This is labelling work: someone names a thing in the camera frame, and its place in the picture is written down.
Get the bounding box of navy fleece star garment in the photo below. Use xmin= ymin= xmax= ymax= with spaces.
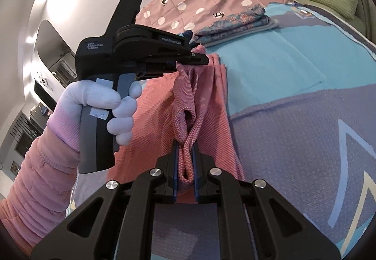
xmin=180 ymin=30 xmax=194 ymax=49

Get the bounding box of blue and grey bedspread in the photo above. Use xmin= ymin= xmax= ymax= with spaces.
xmin=70 ymin=3 xmax=375 ymax=259

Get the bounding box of folded floral patterned garment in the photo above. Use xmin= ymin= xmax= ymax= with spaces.
xmin=191 ymin=4 xmax=279 ymax=47

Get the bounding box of coral red knit shirt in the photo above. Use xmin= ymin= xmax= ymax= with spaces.
xmin=107 ymin=53 xmax=244 ymax=203

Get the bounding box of pink sleeved left forearm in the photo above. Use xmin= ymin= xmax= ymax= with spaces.
xmin=1 ymin=105 xmax=80 ymax=256

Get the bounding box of white gloved left hand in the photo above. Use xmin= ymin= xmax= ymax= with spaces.
xmin=48 ymin=80 xmax=142 ymax=152

